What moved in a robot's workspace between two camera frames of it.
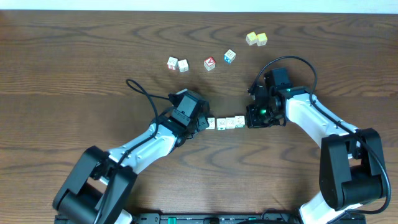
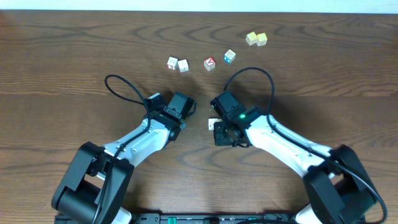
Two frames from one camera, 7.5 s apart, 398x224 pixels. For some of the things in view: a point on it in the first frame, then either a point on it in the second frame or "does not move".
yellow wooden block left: [251, 38] does not move
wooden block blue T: [183, 65] does not move
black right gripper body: [262, 116] -> [224, 137]
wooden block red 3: [172, 62] does not move
